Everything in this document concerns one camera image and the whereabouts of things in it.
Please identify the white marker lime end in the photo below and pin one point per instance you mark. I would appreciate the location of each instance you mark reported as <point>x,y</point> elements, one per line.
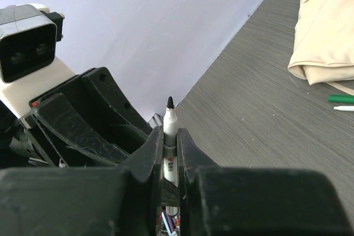
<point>344,108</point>

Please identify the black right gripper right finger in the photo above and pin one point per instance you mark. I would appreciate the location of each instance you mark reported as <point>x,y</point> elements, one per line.
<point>216,200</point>

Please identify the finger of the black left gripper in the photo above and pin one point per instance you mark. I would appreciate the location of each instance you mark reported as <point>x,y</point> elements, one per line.
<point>119,123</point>
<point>61,119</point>

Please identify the white marker black end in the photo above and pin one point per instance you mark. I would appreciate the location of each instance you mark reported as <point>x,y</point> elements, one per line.
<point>170,129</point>

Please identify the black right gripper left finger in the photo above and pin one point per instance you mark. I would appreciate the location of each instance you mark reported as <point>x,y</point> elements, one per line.
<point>121,200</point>

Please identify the dark green pen cap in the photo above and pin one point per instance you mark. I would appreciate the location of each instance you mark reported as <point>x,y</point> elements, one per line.
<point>347,99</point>

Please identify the beige cloth bag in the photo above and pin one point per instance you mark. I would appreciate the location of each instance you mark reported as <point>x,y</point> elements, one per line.
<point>323,43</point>

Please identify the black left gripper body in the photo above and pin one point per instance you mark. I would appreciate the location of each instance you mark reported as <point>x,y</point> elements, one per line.
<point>41,136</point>

